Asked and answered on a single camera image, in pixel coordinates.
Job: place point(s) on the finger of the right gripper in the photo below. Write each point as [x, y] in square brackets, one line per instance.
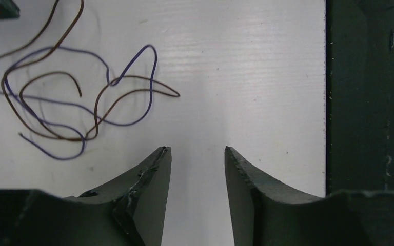
[0, 7]

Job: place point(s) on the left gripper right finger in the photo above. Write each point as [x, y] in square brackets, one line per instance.
[265, 211]

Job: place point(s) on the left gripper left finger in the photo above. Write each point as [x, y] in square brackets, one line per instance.
[127, 210]

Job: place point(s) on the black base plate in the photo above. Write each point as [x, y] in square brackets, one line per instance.
[360, 95]

